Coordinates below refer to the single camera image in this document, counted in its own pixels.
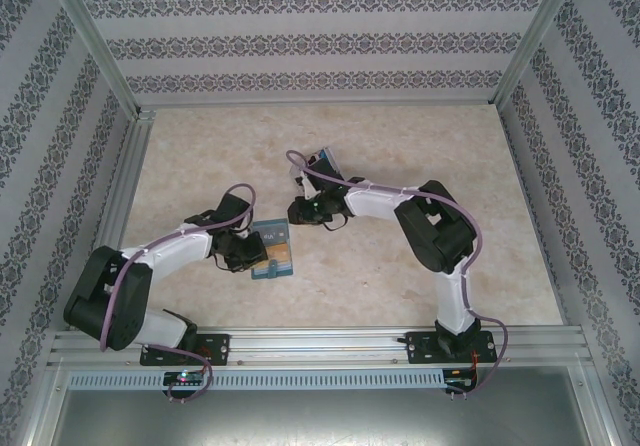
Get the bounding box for slotted grey cable duct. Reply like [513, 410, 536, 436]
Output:
[67, 368, 446, 390]

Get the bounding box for left controller board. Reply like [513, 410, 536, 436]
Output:
[163, 370, 209, 388]

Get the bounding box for grey metal sheet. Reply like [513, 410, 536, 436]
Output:
[49, 388, 614, 446]

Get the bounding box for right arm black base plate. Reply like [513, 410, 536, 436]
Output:
[405, 330, 494, 366]

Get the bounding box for left gripper thin black cable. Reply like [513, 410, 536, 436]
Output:
[207, 250, 241, 275]

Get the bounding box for aluminium side rail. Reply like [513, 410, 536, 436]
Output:
[97, 108, 157, 267]

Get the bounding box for gold card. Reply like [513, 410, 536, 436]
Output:
[264, 243, 294, 267]

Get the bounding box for controller board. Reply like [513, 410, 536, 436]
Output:
[163, 370, 209, 388]
[443, 371, 479, 391]

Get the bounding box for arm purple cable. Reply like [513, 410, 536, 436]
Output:
[99, 183, 260, 402]
[284, 149, 511, 397]

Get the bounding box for grey-teal VIP card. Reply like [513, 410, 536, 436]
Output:
[252, 219, 292, 247]

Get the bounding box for right controller board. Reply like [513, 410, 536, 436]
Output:
[443, 371, 479, 391]

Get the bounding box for teal card holder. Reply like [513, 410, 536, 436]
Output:
[248, 218, 297, 282]

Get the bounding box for aluminium frame upright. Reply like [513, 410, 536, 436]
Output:
[19, 363, 69, 446]
[569, 363, 621, 446]

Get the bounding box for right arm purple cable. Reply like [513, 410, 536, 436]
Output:
[284, 149, 511, 397]

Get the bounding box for aluminium mounting rail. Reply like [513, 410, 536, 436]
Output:
[47, 326, 596, 367]

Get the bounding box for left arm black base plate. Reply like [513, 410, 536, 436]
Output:
[139, 333, 231, 367]

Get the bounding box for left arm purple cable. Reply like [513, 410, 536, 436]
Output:
[99, 183, 260, 402]

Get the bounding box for aluminium frame post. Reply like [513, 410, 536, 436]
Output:
[43, 0, 144, 117]
[492, 0, 586, 107]

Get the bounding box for aluminium crossbar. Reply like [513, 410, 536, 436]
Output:
[134, 99, 499, 110]

